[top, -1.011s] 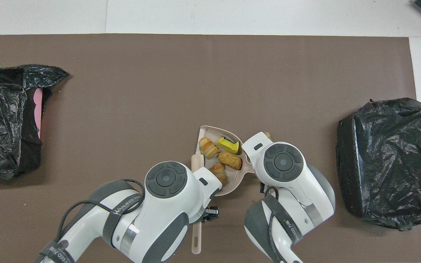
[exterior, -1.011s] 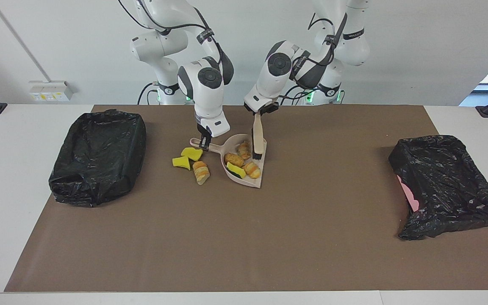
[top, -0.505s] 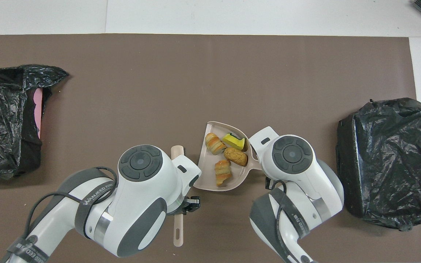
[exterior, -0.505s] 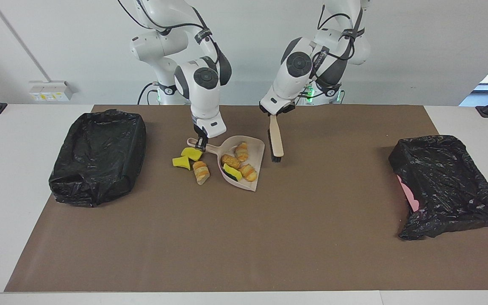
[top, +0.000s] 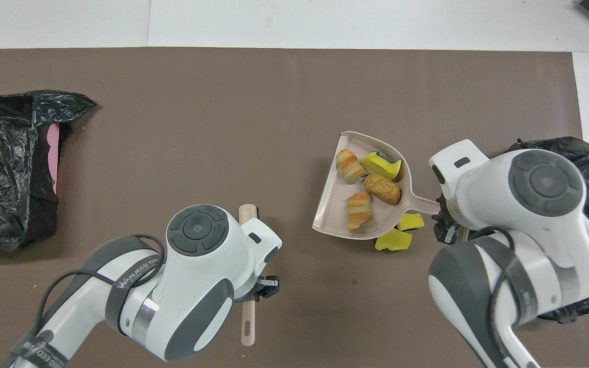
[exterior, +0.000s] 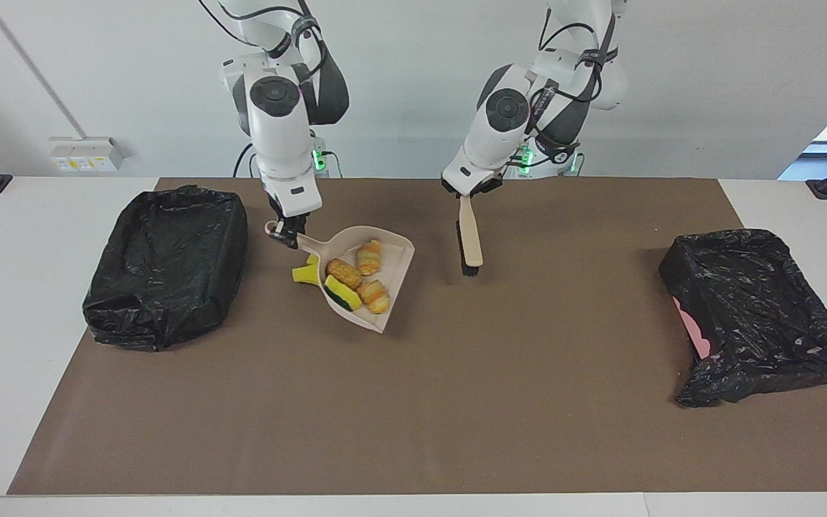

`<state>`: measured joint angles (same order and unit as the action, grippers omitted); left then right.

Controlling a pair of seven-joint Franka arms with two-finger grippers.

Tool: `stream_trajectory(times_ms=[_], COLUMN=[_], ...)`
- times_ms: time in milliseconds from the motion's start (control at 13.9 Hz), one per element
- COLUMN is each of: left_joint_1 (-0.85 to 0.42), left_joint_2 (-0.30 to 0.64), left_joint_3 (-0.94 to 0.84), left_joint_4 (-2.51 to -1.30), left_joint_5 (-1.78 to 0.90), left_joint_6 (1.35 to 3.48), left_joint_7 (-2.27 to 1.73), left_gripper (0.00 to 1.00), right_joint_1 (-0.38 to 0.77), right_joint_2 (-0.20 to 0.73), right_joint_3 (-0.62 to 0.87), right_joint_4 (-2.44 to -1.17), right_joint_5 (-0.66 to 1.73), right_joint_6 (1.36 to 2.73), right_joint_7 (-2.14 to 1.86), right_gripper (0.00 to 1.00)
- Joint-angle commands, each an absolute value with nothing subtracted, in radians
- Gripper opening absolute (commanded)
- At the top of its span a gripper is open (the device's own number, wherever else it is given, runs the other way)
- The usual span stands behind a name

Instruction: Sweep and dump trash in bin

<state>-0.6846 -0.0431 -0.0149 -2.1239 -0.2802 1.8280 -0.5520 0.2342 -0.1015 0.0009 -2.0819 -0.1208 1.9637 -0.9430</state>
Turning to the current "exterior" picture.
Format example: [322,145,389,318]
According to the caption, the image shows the beige brush black bristles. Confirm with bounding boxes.
[455,194,485,278]

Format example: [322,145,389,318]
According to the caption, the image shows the brown bread roll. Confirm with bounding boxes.
[325,258,364,289]

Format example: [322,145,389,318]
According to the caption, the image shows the striped croissant piece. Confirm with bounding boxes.
[355,239,383,277]
[356,279,391,315]

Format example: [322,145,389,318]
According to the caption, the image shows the beige plastic dustpan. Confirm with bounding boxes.
[264,220,416,335]

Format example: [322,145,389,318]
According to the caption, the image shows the black trash bag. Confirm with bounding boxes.
[658,228,827,408]
[82,185,249,352]

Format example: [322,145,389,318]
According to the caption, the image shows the pink plastic bin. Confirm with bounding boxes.
[673,297,712,360]

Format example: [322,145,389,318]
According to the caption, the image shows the brown table mat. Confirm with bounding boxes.
[8,177,827,496]

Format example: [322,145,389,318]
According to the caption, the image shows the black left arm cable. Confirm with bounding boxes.
[528,0,619,166]

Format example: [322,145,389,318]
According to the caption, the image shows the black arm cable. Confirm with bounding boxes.
[528,0,619,166]
[198,0,335,80]

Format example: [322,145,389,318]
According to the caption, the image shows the white wall socket box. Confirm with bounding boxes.
[50,136,125,173]

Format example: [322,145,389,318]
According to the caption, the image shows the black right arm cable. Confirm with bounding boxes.
[198,0,335,80]

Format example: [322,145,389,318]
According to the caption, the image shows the white wall conduit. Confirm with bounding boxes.
[0,0,88,141]

